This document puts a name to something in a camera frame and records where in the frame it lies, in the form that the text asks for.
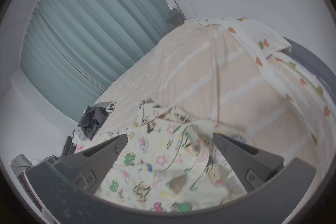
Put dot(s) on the grey garment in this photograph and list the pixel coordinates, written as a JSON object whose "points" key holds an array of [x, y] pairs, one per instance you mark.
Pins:
{"points": [[110, 107]]}

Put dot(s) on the white heart printed pillow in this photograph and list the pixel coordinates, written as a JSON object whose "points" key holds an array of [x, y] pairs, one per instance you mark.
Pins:
{"points": [[252, 31]]}

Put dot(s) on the dark grey low cabinet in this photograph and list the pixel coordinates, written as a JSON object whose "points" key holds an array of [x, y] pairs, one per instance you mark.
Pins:
{"points": [[68, 146]]}

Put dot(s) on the bed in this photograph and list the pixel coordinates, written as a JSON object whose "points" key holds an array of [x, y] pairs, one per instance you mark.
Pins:
{"points": [[210, 73]]}

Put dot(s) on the black garment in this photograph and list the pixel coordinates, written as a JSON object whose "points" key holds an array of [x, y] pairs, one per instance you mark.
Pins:
{"points": [[93, 122]]}

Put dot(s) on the white grey blue knit sweater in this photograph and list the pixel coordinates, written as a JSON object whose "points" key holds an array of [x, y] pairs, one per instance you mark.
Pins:
{"points": [[78, 137]]}

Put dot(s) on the grey bedside table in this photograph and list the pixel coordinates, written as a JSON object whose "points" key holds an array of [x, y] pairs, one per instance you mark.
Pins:
{"points": [[175, 17]]}

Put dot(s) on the blue-green curtain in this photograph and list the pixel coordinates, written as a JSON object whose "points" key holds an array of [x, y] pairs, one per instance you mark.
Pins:
{"points": [[105, 7], [60, 73]]}

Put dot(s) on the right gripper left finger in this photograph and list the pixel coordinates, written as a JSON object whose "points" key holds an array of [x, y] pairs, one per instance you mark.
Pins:
{"points": [[86, 167]]}

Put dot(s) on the white printed pyjama top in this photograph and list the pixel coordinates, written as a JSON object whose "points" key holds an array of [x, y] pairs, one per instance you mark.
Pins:
{"points": [[157, 170]]}

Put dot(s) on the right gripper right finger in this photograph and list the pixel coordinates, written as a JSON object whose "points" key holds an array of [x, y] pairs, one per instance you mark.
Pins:
{"points": [[249, 167]]}

